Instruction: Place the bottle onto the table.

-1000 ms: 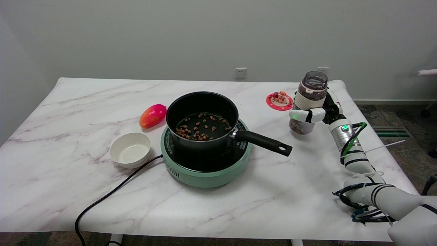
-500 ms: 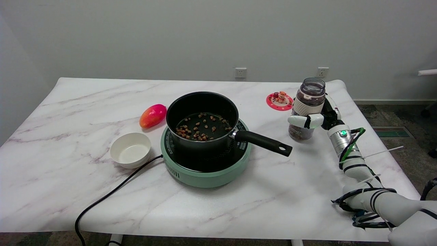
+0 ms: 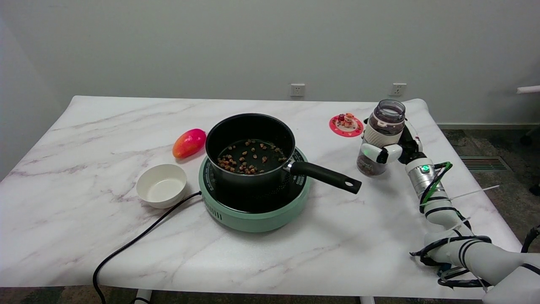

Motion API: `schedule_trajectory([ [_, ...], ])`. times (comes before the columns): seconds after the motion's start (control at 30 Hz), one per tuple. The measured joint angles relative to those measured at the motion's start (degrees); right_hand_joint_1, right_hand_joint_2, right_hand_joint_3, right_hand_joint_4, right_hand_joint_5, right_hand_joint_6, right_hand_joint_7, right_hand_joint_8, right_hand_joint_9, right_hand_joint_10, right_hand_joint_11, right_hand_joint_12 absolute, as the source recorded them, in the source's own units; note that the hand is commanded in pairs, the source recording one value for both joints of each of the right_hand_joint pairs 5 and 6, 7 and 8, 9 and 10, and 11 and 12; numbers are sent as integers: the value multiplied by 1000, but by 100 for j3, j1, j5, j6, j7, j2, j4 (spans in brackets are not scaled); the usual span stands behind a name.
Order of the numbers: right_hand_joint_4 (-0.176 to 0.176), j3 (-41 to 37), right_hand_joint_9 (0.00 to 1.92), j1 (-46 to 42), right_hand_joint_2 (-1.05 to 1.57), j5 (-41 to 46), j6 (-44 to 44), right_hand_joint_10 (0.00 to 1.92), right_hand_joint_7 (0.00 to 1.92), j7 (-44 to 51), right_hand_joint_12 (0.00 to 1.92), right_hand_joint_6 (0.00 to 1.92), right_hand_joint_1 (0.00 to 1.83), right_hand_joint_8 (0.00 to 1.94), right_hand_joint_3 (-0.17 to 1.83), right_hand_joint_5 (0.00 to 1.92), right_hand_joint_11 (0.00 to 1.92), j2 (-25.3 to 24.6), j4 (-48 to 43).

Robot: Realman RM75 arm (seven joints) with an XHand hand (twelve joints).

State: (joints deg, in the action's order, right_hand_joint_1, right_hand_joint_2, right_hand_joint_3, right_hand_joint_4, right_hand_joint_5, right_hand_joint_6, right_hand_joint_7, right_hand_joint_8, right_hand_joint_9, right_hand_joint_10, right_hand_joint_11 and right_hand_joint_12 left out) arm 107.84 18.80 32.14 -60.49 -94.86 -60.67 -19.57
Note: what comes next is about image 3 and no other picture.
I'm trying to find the green robot cable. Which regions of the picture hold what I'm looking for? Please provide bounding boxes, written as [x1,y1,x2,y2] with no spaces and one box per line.
[419,161,453,206]

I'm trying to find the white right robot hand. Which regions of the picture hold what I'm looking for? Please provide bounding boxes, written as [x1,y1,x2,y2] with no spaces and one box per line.
[361,118,425,166]

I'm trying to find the white bowl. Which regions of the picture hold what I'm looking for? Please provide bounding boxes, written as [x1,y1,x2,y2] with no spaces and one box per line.
[136,164,187,209]

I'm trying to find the white zip tie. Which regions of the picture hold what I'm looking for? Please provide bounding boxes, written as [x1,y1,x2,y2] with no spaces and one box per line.
[446,185,501,202]

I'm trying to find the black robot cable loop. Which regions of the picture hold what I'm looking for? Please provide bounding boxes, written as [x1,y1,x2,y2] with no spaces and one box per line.
[410,235,492,290]

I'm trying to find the clear bottle with brown contents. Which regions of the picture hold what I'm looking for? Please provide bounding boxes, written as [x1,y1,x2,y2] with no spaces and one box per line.
[356,99,406,177]

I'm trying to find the green induction cooker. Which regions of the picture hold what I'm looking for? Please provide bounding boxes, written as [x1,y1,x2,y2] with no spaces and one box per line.
[198,146,312,233]

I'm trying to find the red orange mango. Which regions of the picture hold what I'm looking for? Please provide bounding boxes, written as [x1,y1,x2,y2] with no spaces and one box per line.
[172,128,207,159]

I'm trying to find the black saucepan with handle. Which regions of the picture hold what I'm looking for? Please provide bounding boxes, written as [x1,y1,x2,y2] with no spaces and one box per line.
[205,113,362,195]

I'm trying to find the black power cable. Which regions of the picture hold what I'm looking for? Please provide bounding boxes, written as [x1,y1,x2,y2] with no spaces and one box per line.
[92,191,203,304]

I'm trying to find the floor vent grille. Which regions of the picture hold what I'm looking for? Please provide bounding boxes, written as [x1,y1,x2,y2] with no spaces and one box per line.
[459,156,513,172]

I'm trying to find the brown food pieces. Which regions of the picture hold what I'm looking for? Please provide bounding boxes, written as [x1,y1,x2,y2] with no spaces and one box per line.
[217,138,287,175]

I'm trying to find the pink bottle lid with figure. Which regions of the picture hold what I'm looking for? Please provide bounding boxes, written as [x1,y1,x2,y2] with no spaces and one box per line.
[329,112,364,138]

